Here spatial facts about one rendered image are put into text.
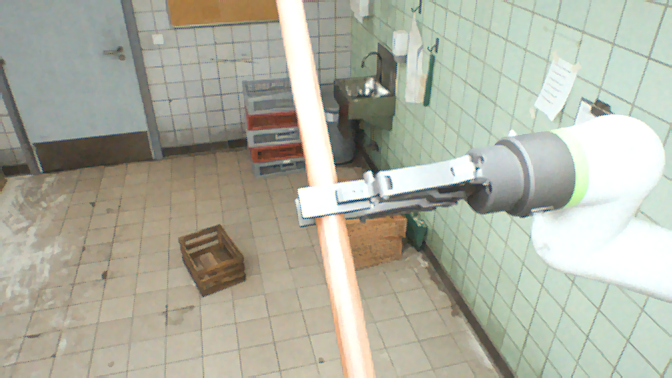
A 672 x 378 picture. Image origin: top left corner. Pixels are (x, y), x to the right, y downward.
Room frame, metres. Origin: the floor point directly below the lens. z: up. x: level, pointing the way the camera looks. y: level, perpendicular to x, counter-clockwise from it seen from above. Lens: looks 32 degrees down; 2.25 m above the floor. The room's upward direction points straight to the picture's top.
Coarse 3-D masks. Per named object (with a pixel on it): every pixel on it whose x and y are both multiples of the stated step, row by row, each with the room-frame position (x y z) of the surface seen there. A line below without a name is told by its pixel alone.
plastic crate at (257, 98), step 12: (252, 84) 4.12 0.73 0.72; (288, 84) 4.20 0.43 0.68; (252, 96) 4.09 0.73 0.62; (264, 96) 3.75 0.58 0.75; (276, 96) 3.78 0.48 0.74; (288, 96) 3.80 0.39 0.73; (252, 108) 3.73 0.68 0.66; (264, 108) 3.81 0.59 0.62; (276, 108) 3.81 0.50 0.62; (288, 108) 3.80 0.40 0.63
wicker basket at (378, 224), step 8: (400, 216) 2.71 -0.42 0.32; (352, 224) 2.50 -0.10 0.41; (360, 224) 2.79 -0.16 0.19; (368, 224) 2.55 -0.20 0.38; (376, 224) 2.57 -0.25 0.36; (384, 224) 2.59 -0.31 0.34; (392, 224) 2.61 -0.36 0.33; (400, 224) 2.64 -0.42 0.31; (352, 232) 2.50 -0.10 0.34; (360, 232) 2.52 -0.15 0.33; (368, 232) 2.55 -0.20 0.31; (392, 232) 2.61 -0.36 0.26; (400, 232) 2.64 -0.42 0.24; (352, 240) 2.50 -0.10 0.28; (360, 240) 2.53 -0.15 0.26; (368, 240) 2.55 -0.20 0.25; (376, 240) 2.57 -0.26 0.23; (352, 248) 2.50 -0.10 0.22; (360, 248) 2.52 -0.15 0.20
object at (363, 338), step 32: (288, 0) 0.60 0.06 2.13; (288, 32) 0.57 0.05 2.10; (288, 64) 0.55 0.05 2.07; (320, 96) 0.52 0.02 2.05; (320, 128) 0.48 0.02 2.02; (320, 160) 0.46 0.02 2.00; (320, 224) 0.41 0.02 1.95; (352, 288) 0.36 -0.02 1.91; (352, 320) 0.34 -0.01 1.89; (352, 352) 0.31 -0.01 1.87
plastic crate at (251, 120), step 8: (264, 104) 4.15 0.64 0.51; (272, 112) 3.78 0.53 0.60; (280, 112) 3.79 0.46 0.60; (288, 112) 3.80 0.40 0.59; (248, 120) 3.74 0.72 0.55; (256, 120) 3.75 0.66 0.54; (264, 120) 3.76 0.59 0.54; (272, 120) 3.92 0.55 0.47; (280, 120) 3.79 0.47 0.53; (288, 120) 3.80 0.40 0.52; (296, 120) 3.93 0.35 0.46; (248, 128) 3.74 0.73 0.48; (256, 128) 3.75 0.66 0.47; (264, 128) 3.76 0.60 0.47; (272, 128) 3.77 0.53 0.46; (280, 128) 3.79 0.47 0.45
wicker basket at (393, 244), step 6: (384, 240) 2.59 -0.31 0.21; (390, 240) 2.60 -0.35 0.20; (396, 240) 2.61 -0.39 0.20; (378, 246) 2.58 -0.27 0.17; (384, 246) 2.59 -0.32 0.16; (390, 246) 2.60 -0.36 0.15; (396, 246) 2.61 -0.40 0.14; (378, 252) 2.58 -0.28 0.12; (384, 252) 2.59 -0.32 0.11; (390, 252) 2.60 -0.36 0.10; (396, 252) 2.62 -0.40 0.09; (366, 258) 2.56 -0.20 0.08; (372, 258) 2.57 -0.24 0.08
